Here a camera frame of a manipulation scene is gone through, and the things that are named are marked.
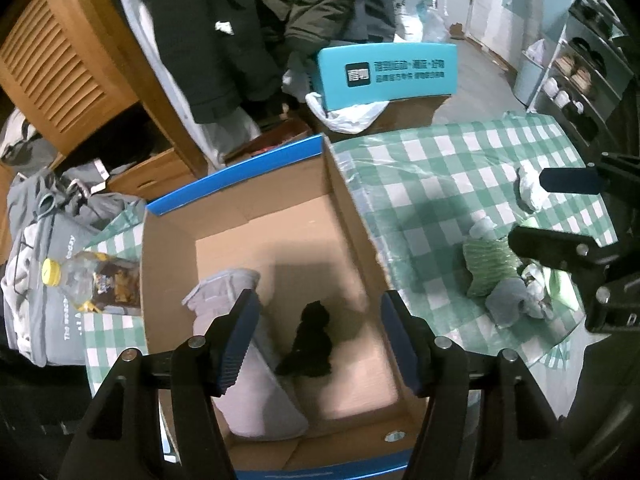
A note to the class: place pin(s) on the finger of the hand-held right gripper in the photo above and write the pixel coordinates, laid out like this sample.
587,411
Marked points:
545,247
570,181

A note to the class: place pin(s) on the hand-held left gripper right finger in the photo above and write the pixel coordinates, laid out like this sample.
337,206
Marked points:
400,342

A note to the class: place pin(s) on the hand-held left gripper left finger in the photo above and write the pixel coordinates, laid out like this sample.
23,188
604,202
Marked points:
240,342

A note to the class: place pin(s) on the white green sock bundle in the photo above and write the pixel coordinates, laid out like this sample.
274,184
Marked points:
541,287

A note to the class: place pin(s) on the green striped sock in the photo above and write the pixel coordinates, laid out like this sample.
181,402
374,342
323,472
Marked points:
487,266

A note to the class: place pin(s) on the small white sock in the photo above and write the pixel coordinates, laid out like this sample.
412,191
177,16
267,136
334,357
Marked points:
482,228

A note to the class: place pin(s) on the light grey cloth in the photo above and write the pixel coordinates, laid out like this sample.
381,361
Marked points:
272,402

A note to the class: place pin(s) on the grey sock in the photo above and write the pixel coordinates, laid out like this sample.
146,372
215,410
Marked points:
506,304

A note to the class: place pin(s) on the black sock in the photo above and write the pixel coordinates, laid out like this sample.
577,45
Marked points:
310,342

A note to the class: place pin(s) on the blue-rimmed cardboard box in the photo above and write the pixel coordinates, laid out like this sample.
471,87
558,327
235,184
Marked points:
310,240

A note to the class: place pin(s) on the pale blue bin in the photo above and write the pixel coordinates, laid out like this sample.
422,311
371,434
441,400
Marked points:
526,82

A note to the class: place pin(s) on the group of shoes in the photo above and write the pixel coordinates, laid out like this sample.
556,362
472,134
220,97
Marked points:
575,72

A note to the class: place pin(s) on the grey shoe rack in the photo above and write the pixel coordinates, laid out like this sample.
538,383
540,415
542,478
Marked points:
607,67

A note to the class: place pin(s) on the small white bag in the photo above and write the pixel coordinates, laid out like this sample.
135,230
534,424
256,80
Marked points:
535,51

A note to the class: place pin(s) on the green white checked tablecloth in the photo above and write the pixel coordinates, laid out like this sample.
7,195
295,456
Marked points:
425,185

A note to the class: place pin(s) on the yellow-capped plastic bottle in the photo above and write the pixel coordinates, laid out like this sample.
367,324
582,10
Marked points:
80,281

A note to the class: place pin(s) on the brown cardboard box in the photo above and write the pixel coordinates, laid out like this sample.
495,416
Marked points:
412,112

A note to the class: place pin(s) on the white door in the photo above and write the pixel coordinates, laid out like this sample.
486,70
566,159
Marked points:
492,5

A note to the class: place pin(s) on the grey tote bag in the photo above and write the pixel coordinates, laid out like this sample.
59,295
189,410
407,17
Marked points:
42,322

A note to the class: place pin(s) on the teal printed box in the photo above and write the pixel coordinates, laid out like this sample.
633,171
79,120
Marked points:
380,76

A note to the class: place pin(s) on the clear plastic packaging bag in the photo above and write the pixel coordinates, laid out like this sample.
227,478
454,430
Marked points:
425,10

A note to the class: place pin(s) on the white plastic bag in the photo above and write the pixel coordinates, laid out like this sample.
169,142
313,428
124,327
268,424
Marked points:
345,117

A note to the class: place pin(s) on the dark hanging jackets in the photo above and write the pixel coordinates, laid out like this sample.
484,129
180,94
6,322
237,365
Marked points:
220,60

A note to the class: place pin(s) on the crumpled white grey cloth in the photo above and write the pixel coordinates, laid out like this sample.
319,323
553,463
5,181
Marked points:
20,140

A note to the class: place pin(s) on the wooden louvred cabinet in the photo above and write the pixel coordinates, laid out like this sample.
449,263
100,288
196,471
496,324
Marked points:
60,60

